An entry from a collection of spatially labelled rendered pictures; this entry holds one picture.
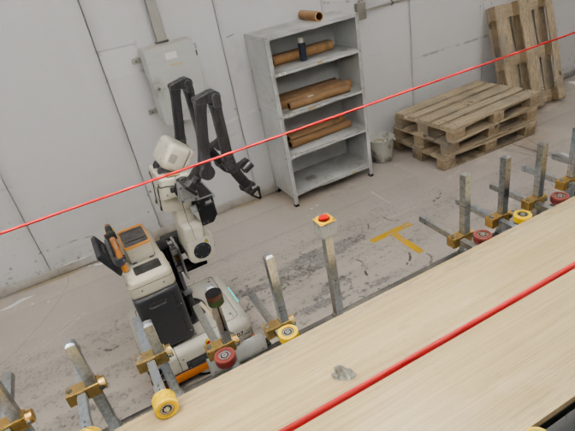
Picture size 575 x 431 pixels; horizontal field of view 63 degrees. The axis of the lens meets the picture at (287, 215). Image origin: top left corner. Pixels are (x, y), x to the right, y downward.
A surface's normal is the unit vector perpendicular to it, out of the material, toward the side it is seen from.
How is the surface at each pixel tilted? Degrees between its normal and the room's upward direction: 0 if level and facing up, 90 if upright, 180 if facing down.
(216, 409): 0
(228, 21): 90
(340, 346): 0
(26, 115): 90
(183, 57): 90
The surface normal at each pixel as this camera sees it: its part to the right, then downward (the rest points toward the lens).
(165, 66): 0.45, 0.38
